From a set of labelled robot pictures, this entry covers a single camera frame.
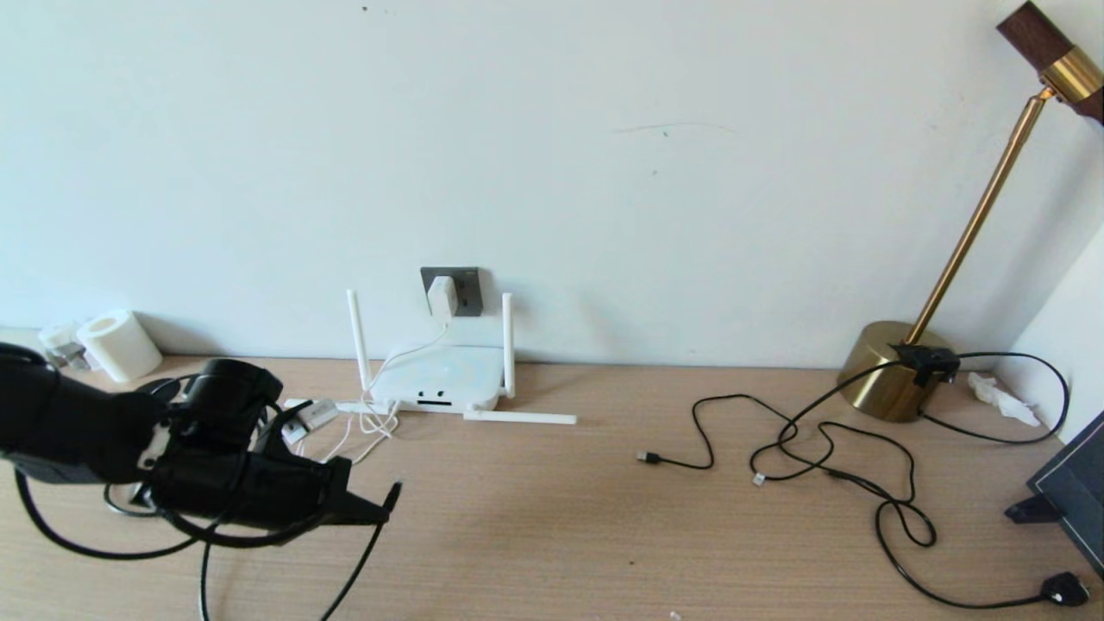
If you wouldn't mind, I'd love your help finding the black network cable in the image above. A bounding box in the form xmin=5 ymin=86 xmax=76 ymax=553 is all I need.
xmin=13 ymin=470 xmax=405 ymax=621

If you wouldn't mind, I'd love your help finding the thin white power cable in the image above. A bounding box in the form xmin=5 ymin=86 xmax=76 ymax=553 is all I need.
xmin=298 ymin=317 xmax=451 ymax=467

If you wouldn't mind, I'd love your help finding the white router with antennas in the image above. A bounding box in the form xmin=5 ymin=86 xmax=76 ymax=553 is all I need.
xmin=285 ymin=291 xmax=577 ymax=425

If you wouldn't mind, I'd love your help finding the white toilet paper roll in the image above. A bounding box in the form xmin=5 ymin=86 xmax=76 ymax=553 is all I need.
xmin=76 ymin=309 xmax=163 ymax=383

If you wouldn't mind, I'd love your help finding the gold desk lamp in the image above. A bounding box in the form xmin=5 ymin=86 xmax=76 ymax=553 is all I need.
xmin=835 ymin=0 xmax=1104 ymax=423

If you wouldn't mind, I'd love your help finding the black clip on lamp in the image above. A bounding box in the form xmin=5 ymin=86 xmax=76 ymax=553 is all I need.
xmin=887 ymin=343 xmax=960 ymax=387

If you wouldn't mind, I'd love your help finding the crumpled white tissue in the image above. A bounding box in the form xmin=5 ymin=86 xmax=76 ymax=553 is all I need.
xmin=966 ymin=373 xmax=1040 ymax=429

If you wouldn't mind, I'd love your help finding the black clip stand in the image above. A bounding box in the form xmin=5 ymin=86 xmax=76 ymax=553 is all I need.
xmin=1005 ymin=496 xmax=1062 ymax=524

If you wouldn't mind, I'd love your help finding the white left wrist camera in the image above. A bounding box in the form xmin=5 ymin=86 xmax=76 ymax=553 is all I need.
xmin=280 ymin=398 xmax=340 ymax=446

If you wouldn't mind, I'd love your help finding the grey wall socket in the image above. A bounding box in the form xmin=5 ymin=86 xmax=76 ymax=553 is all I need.
xmin=420 ymin=267 xmax=482 ymax=317

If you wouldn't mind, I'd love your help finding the black USB cable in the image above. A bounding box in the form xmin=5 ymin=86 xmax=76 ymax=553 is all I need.
xmin=637 ymin=395 xmax=799 ymax=471

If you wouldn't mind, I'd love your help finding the black cable with white connector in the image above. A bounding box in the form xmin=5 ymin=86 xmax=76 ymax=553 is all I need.
xmin=749 ymin=421 xmax=915 ymax=505

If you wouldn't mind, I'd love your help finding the black lamp power cord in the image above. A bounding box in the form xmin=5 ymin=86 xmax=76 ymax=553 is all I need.
xmin=750 ymin=352 xmax=1089 ymax=610

